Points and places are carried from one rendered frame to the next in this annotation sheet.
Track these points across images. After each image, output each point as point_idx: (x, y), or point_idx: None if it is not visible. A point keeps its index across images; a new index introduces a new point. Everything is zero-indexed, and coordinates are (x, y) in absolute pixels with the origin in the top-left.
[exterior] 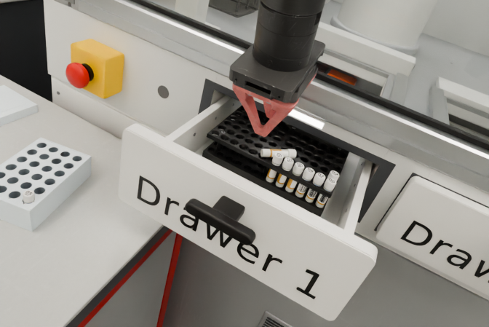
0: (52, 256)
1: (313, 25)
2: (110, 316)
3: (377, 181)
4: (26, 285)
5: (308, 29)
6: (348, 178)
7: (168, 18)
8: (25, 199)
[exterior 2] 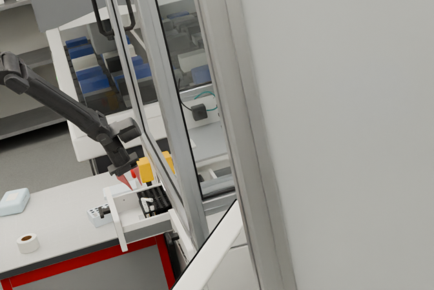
0: (93, 234)
1: (113, 154)
2: (115, 271)
3: None
4: (82, 238)
5: (112, 155)
6: None
7: (149, 147)
8: (93, 214)
